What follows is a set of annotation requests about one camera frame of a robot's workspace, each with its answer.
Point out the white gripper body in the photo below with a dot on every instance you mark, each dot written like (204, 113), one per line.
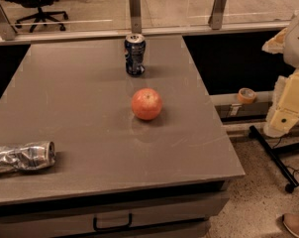
(297, 45)

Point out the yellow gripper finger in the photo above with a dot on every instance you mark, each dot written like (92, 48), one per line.
(292, 99)

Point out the blue pepsi can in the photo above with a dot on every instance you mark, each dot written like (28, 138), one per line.
(135, 47)

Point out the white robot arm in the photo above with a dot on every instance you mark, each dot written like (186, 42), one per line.
(284, 111)

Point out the crushed silver redbull can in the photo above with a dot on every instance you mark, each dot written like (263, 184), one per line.
(27, 158)

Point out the orange tape roll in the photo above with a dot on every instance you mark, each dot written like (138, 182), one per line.
(246, 96)

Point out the black stand base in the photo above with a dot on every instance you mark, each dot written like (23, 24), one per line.
(275, 152)

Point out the beige shoe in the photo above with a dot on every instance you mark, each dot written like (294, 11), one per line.
(291, 222)

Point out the red apple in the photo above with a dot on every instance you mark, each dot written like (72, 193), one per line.
(146, 104)

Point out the grey table drawer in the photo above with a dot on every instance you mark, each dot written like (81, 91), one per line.
(185, 216)

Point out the right metal glass bracket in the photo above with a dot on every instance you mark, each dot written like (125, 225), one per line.
(217, 14)

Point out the metal glass bracket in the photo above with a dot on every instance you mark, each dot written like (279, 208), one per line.
(7, 31)
(217, 14)
(136, 16)

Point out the middle metal glass bracket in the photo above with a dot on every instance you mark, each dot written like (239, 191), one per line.
(136, 16)

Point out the black drawer handle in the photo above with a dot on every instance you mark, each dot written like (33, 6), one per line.
(110, 222)

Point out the left metal glass bracket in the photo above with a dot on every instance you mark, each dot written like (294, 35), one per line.
(7, 31)

